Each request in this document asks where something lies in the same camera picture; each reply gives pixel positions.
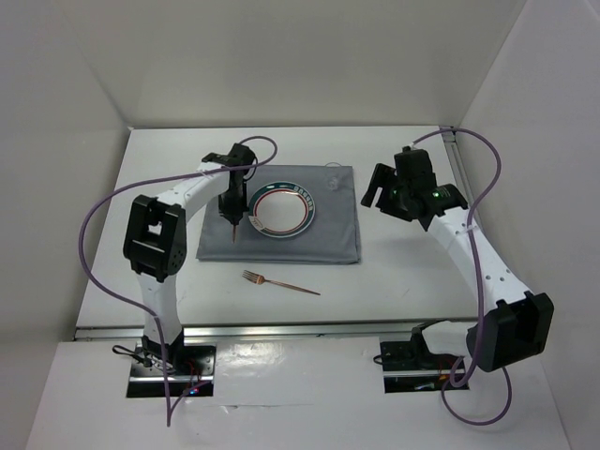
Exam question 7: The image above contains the purple cable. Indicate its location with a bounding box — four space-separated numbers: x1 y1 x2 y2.
410 127 513 427
78 135 280 428

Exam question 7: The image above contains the clear plastic cup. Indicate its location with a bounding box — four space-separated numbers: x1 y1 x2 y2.
324 161 353 191

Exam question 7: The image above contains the copper fork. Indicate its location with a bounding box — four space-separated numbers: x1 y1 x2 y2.
242 270 320 295

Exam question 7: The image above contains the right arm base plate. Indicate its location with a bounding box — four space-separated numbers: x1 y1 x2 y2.
372 341 458 394

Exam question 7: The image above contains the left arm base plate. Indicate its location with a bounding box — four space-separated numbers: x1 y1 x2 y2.
112 345 217 398

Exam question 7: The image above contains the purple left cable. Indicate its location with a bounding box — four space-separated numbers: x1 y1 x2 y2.
78 135 280 428

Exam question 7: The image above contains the white plate green red rim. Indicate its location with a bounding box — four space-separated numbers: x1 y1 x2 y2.
248 181 316 239

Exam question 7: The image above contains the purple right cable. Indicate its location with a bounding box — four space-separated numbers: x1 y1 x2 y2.
410 127 513 427

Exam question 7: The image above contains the aluminium rail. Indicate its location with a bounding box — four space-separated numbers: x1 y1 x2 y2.
440 125 511 320
73 317 517 341

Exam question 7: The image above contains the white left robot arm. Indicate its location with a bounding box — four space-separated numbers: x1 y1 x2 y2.
123 143 257 374

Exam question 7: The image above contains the aluminium front rail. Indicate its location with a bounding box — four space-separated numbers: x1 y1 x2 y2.
73 317 517 341

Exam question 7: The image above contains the aluminium right side rail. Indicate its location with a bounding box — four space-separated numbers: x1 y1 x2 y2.
440 125 511 320

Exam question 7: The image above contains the grey cloth placemat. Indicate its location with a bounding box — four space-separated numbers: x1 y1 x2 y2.
196 165 361 265

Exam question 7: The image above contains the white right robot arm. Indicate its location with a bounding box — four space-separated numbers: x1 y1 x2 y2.
361 147 554 372

